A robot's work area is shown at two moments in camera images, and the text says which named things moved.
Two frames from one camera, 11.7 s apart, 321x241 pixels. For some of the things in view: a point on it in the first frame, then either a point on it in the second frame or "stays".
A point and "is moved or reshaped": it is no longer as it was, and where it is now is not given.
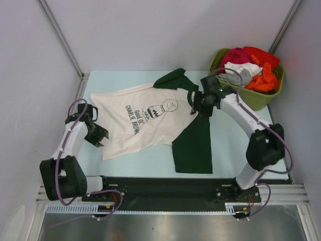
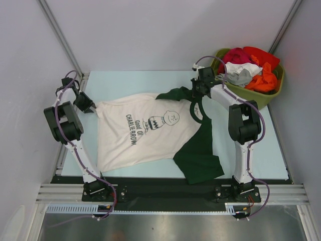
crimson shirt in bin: x=234 y=55 stays
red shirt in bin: x=262 y=56 stays
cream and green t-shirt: x=143 y=117 is moved or reshaped
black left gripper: x=102 y=133 to x=89 y=103
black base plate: x=173 y=191 stays
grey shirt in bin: x=235 y=79 stays
